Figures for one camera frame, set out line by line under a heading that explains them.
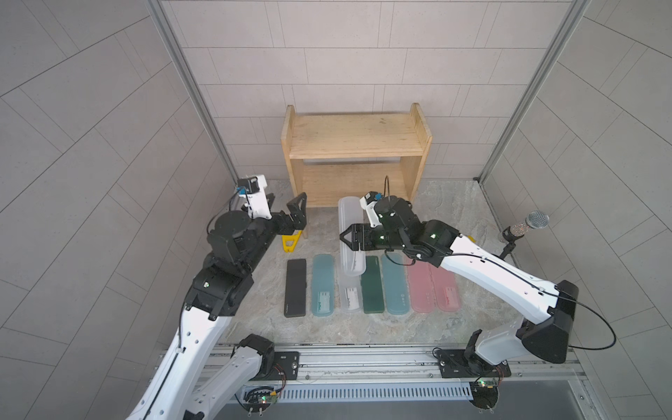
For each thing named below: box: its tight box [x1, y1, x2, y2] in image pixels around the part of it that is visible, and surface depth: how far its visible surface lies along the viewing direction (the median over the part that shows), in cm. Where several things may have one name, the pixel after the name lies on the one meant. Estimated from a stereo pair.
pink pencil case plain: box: [407, 259, 435, 314], surface depth 85 cm
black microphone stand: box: [498, 231, 525, 260], surface depth 81 cm
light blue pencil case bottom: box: [381, 253, 411, 315], surface depth 86 cm
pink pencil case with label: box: [427, 262, 461, 313], surface depth 84 cm
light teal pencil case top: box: [311, 253, 336, 317], surface depth 84 cm
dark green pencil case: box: [360, 255, 385, 315], surface depth 86 cm
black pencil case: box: [283, 258, 307, 318], surface depth 86 cm
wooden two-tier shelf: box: [280, 103, 434, 208], surface depth 77 cm
